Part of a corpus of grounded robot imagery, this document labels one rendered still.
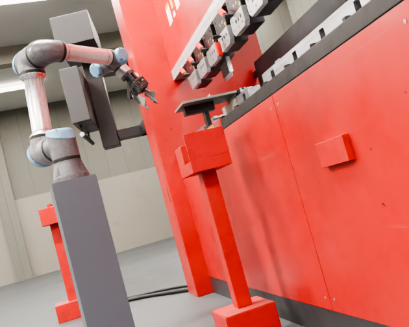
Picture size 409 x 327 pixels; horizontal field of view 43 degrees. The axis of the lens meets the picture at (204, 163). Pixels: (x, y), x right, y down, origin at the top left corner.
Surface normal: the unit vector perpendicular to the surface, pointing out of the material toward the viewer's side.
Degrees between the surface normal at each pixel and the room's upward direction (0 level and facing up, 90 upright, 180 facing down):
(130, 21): 90
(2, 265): 90
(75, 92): 90
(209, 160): 90
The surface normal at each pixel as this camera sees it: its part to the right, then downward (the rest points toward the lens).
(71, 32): 0.06, -0.09
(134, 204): 0.32, -0.16
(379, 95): -0.93, 0.23
